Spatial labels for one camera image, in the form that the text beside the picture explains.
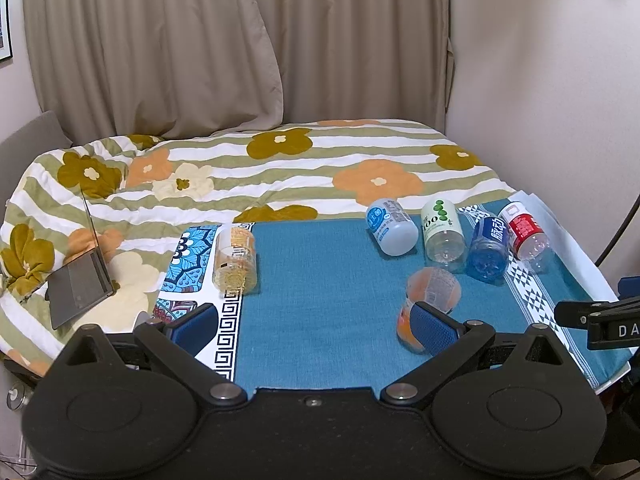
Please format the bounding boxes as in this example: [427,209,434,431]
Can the orange dragon label cup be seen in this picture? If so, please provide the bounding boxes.
[396,266,461,356]

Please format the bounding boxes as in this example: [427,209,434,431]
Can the black cable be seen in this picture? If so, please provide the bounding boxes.
[593,198,640,269]

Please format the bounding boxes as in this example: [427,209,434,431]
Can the white blue label cup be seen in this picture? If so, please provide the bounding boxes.
[366,198,419,257]

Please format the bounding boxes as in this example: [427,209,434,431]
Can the floral striped bed quilt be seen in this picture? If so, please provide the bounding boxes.
[1,119,512,375]

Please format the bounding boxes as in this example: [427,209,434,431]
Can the grey open laptop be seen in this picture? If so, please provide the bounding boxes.
[46,193,115,330]

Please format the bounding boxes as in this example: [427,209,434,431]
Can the blue plastic cup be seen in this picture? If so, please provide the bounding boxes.
[465,216,509,284]

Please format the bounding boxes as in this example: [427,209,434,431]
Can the beige curtain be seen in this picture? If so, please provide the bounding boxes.
[23,0,454,144]

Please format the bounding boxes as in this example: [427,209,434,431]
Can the yellow label clear cup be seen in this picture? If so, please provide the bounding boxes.
[213,224,257,294]

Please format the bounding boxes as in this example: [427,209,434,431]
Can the green label clear cup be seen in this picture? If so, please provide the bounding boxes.
[421,198,465,264]

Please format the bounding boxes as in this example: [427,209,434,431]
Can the framed wall picture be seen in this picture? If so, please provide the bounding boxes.
[0,0,13,63]

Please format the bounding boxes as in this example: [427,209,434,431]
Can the grey bed headboard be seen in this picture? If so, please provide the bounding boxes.
[0,110,73,211]

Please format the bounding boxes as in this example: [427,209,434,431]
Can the red label clear cup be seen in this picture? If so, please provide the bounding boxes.
[499,202,552,273]

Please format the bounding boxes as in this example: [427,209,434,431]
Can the teal patterned tablecloth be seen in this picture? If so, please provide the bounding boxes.
[153,218,632,396]

